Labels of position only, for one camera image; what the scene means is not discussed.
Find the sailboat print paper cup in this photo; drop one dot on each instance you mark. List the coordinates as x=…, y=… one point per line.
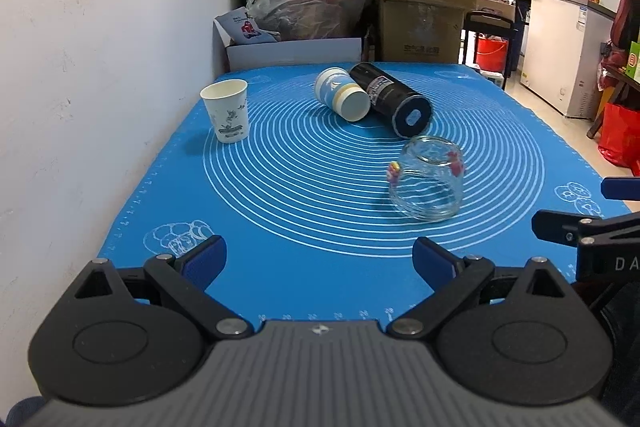
x=335, y=89

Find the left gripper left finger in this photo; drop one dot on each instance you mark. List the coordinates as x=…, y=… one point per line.
x=181, y=283

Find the red bucket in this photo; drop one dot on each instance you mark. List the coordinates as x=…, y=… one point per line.
x=491, y=53

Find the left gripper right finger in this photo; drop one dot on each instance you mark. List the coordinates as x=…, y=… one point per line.
x=456, y=282

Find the black metal chair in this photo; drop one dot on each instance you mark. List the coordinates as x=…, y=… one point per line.
x=489, y=24

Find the white chest freezer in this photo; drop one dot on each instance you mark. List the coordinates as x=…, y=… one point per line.
x=562, y=53

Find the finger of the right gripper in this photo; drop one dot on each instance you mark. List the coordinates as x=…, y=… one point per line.
x=620, y=188
x=575, y=229

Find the lower brown cardboard box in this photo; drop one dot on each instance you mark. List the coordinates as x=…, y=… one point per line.
x=416, y=32

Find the clear glass jar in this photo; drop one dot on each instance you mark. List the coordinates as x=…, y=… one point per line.
x=426, y=180

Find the red shopping bag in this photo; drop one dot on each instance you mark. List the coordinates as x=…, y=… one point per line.
x=620, y=137

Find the white cardboard box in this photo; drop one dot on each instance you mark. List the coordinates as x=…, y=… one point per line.
x=252, y=47

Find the black cylindrical bottle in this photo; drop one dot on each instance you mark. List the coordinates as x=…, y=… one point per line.
x=408, y=112

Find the blue silicone baking mat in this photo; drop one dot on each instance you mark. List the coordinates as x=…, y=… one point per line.
x=303, y=203

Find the white paper cup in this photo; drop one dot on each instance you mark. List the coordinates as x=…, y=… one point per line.
x=226, y=105

